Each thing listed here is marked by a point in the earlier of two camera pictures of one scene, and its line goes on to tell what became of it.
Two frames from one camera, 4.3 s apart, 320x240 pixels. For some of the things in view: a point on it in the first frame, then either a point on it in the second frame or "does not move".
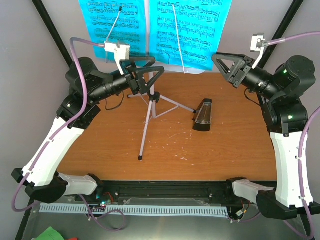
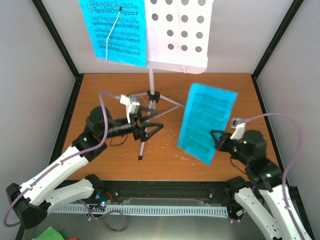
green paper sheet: (50, 233) does not move
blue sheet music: (112, 21) does not move
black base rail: (152, 192) does not move
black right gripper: (238, 60) to (220, 143)
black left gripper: (138, 84) to (137, 130)
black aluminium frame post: (53, 31) does not move
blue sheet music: (200, 24) to (208, 109)
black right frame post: (281, 32) does not move
